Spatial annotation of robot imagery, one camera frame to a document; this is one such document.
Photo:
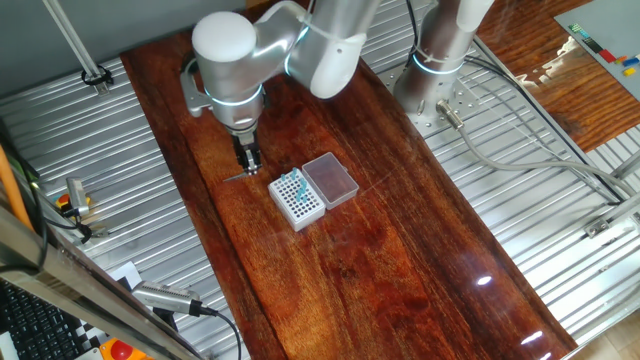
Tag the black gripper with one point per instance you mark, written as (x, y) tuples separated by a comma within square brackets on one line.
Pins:
[(245, 142)]

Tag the pale blue pipette tip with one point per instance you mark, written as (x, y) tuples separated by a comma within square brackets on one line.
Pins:
[(234, 177)]

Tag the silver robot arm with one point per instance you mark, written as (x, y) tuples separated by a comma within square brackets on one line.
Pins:
[(235, 65)]

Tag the white pipette tip rack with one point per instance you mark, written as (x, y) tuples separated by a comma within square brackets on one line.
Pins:
[(300, 215)]

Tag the clear plastic box lid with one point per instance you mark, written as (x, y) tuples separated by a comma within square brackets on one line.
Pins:
[(330, 180)]

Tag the black white marker sheet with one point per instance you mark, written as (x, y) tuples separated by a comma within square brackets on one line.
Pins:
[(127, 274)]

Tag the glossy brown wooden board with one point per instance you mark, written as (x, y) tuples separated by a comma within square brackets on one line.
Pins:
[(375, 280)]

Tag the silver robot mounting plate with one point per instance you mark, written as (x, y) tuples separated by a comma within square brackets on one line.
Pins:
[(432, 125)]

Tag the orange emergency stop box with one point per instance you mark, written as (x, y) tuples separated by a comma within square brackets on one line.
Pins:
[(120, 350)]

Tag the orange tube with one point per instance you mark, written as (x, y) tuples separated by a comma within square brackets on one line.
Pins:
[(11, 192)]

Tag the black keyboard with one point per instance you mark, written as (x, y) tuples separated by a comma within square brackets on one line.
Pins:
[(35, 325)]

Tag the brown wooden side table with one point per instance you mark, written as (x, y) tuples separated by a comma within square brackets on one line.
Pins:
[(560, 90)]

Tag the small orange toy block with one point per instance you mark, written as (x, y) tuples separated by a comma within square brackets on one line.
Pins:
[(620, 59)]

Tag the grey flat board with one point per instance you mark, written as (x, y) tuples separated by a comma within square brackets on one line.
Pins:
[(610, 25)]

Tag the yellow toy block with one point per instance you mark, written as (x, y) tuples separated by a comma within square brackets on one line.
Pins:
[(629, 71)]

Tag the blue toy block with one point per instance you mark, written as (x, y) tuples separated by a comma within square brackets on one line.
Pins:
[(631, 61)]

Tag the wrist camera with grey bracket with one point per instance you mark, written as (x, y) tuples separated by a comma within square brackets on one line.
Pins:
[(192, 97)]

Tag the silver finned depth camera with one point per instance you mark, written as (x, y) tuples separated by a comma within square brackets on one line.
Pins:
[(165, 297)]

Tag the small silver angle bracket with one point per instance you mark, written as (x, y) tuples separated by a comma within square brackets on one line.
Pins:
[(99, 232)]

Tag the aluminium camera pole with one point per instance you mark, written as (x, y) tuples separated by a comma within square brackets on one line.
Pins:
[(75, 42)]

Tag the shiny metal frame bar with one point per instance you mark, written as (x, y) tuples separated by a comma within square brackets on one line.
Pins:
[(75, 285)]

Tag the silver corner bracket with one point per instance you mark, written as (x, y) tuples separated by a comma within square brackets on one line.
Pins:
[(597, 227)]

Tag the aluminium frame bar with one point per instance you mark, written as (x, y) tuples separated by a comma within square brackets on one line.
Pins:
[(625, 206)]

